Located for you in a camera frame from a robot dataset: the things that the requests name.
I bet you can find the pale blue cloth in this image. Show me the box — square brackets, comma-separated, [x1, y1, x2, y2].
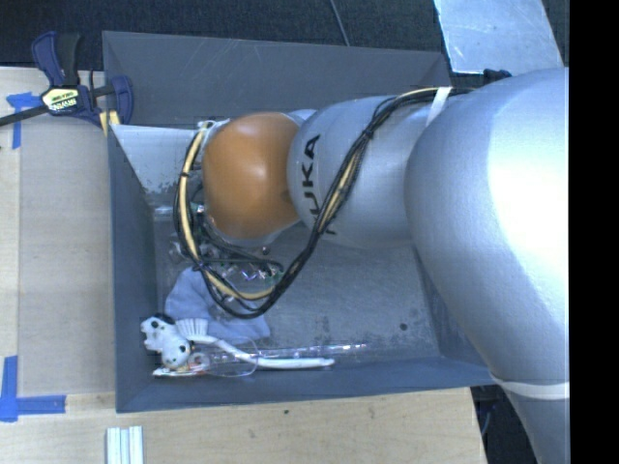
[163, 265, 272, 343]

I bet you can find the clear glass thing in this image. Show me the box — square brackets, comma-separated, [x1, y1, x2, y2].
[192, 337, 369, 380]

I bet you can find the white black-spotted toy animal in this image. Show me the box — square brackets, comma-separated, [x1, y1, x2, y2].
[139, 313, 192, 369]

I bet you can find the white brush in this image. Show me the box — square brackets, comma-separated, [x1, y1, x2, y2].
[175, 318, 336, 371]

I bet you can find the grey metal bin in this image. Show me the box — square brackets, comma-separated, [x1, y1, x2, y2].
[101, 30, 495, 415]

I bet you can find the small orange and white thing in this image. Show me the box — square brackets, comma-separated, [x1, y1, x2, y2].
[152, 354, 210, 378]

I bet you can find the pale wood board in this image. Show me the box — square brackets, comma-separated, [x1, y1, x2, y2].
[17, 113, 118, 398]

